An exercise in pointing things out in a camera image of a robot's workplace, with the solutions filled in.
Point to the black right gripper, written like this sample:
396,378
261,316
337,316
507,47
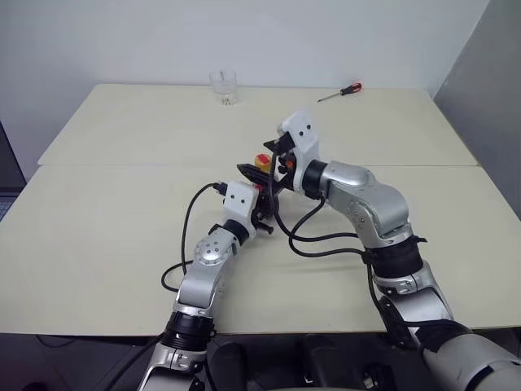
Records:
284,171

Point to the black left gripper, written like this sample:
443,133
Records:
262,212

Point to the cola bottle with red label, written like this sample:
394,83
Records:
261,160

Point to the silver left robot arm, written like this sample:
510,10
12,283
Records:
203,254

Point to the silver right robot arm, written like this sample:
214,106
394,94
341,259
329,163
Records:
366,199

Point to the clear wine glass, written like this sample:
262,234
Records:
223,84

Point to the red and black screwdriver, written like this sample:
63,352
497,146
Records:
349,88

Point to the dark rounded shape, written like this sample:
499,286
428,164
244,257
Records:
228,364
331,360

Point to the dark grey panel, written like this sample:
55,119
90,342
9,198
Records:
10,159

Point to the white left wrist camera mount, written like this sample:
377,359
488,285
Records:
240,207

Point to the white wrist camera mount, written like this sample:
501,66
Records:
240,207
303,134

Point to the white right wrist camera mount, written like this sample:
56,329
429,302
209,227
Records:
303,134

